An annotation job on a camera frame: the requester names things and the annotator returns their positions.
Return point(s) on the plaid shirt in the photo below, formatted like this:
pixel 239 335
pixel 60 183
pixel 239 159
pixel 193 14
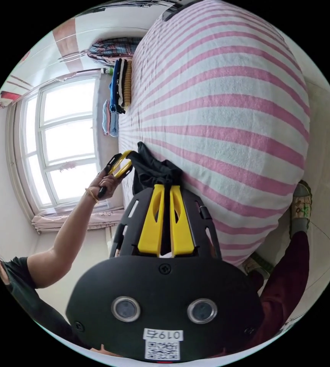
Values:
pixel 113 48

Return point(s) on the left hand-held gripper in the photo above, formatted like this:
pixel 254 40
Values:
pixel 111 164

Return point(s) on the person's left forearm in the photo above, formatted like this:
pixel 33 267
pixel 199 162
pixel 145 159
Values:
pixel 74 226

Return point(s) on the person's body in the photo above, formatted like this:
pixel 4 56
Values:
pixel 285 275

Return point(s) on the person's right hand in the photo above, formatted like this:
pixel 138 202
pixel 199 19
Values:
pixel 107 351

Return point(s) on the black t-shirt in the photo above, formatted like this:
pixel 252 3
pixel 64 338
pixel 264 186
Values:
pixel 153 169

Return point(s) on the person's left hand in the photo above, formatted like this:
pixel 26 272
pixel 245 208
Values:
pixel 109 186

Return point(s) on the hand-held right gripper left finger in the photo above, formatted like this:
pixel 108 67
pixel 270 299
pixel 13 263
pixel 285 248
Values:
pixel 151 229

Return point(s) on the pile of clothes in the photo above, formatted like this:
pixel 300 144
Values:
pixel 119 86

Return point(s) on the bed with pink striped sheet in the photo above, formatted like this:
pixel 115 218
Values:
pixel 225 120

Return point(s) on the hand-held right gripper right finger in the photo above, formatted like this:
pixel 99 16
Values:
pixel 182 232

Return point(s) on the window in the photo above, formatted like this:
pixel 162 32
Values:
pixel 67 143

